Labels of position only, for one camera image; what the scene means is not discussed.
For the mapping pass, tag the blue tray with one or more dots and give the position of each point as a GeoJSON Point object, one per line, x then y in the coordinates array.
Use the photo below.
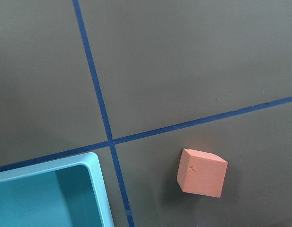
{"type": "Point", "coordinates": [67, 192]}

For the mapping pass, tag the near orange block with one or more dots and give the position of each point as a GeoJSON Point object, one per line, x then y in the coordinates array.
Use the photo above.
{"type": "Point", "coordinates": [201, 173]}

